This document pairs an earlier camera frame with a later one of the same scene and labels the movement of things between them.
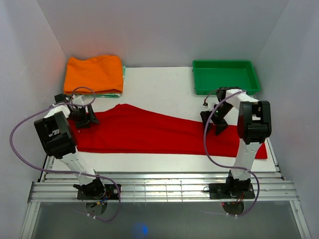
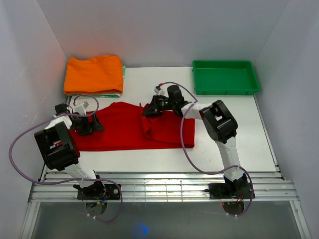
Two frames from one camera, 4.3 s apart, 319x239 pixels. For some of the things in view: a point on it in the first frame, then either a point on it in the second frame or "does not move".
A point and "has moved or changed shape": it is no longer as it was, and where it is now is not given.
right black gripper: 221,125 to 151,111
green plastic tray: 210,75 does not move
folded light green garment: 111,95 does not move
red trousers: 133,129 has moved or changed shape
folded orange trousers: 103,73 does not move
